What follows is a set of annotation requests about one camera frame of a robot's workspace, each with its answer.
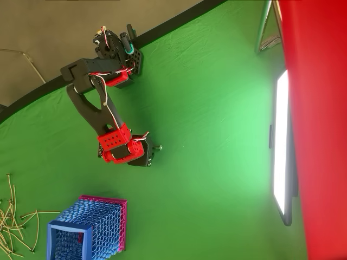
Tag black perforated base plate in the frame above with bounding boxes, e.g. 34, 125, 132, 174
127, 47, 144, 82

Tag red smooth foreground object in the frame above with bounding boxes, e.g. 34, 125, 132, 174
277, 0, 347, 260

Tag black clamp with teal ring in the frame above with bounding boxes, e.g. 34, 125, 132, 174
124, 23, 136, 55

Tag white cables at left edge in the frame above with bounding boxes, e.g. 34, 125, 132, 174
19, 210, 60, 219

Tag blue and pink lattice basket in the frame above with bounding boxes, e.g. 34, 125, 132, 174
46, 194, 127, 260

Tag chrome tubular stand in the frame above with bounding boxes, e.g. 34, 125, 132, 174
254, 0, 284, 55

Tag green table cloth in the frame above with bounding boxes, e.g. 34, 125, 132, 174
0, 0, 309, 260

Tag black monitor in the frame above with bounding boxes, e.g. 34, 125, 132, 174
268, 69, 299, 227

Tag red white servo cable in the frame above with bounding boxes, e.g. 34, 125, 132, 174
130, 131, 150, 142
92, 74, 127, 129
88, 66, 135, 79

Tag thin grey floor cable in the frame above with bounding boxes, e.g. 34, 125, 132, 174
0, 48, 47, 84

